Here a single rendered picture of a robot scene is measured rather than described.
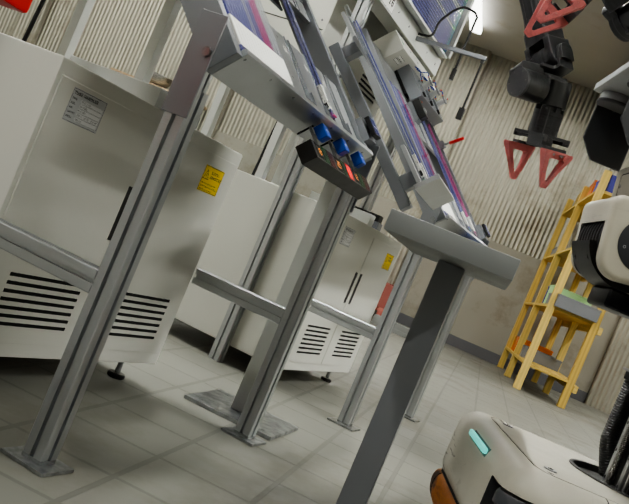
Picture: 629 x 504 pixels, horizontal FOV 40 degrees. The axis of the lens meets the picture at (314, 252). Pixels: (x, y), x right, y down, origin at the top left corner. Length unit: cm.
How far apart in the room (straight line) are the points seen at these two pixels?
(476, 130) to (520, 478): 898
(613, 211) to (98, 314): 96
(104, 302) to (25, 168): 33
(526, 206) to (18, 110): 894
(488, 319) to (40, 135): 883
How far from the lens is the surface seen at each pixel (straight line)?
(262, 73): 149
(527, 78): 169
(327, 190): 225
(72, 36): 250
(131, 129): 177
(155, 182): 137
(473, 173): 1030
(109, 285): 138
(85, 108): 166
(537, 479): 155
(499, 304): 1016
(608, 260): 172
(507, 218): 1023
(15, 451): 147
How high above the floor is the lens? 49
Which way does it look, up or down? 1 degrees down
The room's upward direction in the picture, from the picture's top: 23 degrees clockwise
